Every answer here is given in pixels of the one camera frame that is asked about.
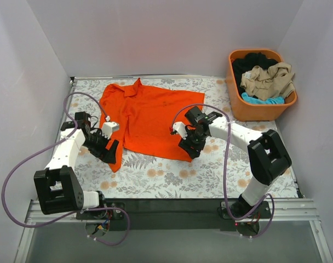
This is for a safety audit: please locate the orange t shirt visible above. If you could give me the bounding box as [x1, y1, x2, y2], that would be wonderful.
[100, 79, 205, 172]

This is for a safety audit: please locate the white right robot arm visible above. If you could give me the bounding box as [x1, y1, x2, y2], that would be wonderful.
[171, 104, 292, 220]

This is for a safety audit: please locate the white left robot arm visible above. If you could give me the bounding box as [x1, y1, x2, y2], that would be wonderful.
[34, 112, 119, 219]

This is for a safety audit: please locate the floral patterned table mat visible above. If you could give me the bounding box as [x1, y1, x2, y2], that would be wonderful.
[69, 77, 298, 198]

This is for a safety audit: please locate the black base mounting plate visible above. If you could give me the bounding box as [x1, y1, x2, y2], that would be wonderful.
[76, 198, 269, 231]

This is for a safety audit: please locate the turquoise t shirt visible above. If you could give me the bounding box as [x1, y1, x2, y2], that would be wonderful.
[242, 92, 285, 105]

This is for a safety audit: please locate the orange plastic laundry basket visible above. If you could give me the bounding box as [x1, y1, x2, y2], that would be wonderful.
[226, 49, 297, 122]

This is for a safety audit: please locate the black t shirt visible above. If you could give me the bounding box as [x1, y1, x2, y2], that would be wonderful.
[232, 53, 278, 89]

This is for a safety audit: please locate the beige t shirt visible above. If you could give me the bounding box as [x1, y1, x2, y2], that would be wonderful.
[240, 62, 295, 100]

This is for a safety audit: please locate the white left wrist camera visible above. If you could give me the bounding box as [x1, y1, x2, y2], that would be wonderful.
[101, 122, 119, 139]

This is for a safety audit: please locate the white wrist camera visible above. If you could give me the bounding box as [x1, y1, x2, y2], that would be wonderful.
[101, 122, 119, 139]
[171, 122, 187, 140]

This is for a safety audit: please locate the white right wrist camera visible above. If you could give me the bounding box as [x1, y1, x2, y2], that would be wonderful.
[171, 122, 187, 140]

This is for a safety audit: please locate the aluminium frame rail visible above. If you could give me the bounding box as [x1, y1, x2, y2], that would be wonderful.
[15, 198, 333, 262]

